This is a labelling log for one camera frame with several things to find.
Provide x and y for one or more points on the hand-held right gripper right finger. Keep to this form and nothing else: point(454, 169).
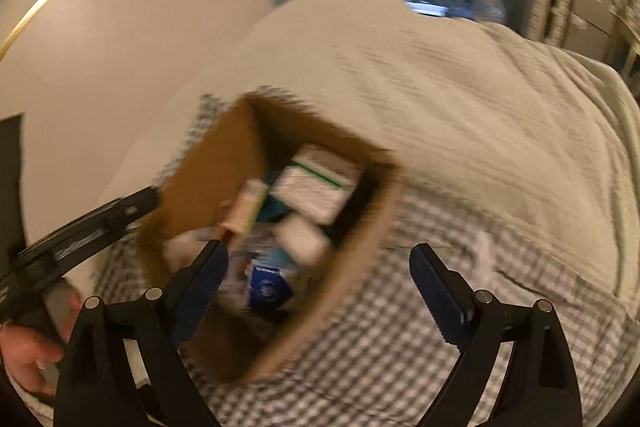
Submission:
point(442, 299)

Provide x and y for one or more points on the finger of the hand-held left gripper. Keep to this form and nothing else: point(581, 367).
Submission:
point(100, 224)

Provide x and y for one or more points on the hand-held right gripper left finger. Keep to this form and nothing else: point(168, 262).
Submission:
point(200, 292)

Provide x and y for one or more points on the clear plastic water bottle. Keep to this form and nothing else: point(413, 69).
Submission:
point(267, 289)

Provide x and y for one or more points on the red and tan box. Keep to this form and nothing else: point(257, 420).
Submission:
point(247, 207)

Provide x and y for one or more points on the brown cardboard box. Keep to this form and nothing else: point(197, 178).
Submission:
point(210, 167)

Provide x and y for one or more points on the person's left hand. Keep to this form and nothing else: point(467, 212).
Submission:
point(27, 352)

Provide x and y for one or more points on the checked cloth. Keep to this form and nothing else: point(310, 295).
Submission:
point(380, 332)

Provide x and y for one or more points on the dark panel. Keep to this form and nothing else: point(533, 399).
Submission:
point(11, 177)

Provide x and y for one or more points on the white green-striped box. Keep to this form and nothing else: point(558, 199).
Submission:
point(315, 184)

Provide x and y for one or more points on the white quilted blanket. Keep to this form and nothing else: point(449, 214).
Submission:
point(450, 107)

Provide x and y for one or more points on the white drawer unit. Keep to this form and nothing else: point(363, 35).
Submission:
point(545, 7)

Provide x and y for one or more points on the grey cabinet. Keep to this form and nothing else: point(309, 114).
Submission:
point(595, 7)

